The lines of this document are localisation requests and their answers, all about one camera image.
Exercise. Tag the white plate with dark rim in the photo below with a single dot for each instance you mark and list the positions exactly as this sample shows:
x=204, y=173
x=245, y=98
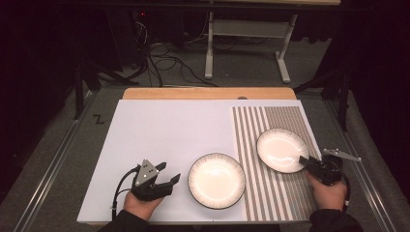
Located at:
x=216, y=208
x=216, y=180
x=279, y=149

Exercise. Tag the person's left hand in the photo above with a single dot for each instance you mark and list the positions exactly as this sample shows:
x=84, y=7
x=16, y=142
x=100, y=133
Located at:
x=141, y=208

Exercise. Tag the brown and white striped placemat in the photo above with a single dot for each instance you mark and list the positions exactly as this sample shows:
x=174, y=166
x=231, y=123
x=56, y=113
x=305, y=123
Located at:
x=274, y=193

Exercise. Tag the black metal stand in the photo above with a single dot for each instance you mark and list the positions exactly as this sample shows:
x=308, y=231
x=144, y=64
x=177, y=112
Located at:
x=338, y=90
x=87, y=87

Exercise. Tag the person's right hand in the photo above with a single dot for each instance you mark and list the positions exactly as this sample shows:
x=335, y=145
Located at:
x=327, y=195

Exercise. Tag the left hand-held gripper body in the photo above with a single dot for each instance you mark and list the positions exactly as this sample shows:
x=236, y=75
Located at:
x=148, y=183

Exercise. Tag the black device with red light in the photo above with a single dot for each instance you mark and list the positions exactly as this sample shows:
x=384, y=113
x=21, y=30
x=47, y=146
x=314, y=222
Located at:
x=141, y=32

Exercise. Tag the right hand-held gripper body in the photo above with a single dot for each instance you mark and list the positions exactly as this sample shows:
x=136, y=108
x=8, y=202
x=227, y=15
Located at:
x=327, y=169

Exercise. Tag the white metal desk frame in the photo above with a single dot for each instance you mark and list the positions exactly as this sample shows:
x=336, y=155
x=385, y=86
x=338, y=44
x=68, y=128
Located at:
x=248, y=29

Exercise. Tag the aluminium floor rail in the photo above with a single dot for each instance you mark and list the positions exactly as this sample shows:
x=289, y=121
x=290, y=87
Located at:
x=364, y=180
x=48, y=174

